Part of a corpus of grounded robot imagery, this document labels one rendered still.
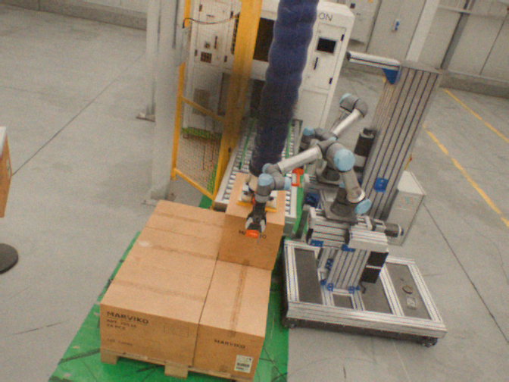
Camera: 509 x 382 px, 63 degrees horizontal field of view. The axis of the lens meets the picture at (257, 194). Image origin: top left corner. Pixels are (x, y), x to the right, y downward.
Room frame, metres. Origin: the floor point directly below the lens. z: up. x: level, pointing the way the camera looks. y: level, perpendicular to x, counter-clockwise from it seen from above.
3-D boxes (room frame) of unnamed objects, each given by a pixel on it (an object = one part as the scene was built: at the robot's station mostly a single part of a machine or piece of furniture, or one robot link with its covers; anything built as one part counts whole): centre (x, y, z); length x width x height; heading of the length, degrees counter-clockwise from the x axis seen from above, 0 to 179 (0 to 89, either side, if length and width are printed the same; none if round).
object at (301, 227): (3.53, -0.51, 0.50); 0.07 x 0.07 x 1.00; 0
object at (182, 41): (3.69, 0.91, 1.62); 0.20 x 0.05 x 0.30; 0
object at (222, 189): (4.12, 0.32, 0.50); 2.31 x 0.05 x 0.19; 0
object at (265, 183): (2.01, -0.03, 1.38); 0.09 x 0.08 x 0.11; 119
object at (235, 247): (2.59, -0.01, 0.75); 0.60 x 0.40 x 0.40; 1
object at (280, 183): (2.08, -0.11, 1.37); 0.11 x 0.11 x 0.08; 29
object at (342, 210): (2.47, -0.58, 1.09); 0.15 x 0.15 x 0.10
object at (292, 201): (4.12, -0.33, 0.50); 2.31 x 0.05 x 0.19; 0
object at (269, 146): (2.59, -0.01, 1.68); 0.22 x 0.22 x 1.04
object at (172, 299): (2.29, 0.29, 0.34); 1.20 x 1.00 x 0.40; 0
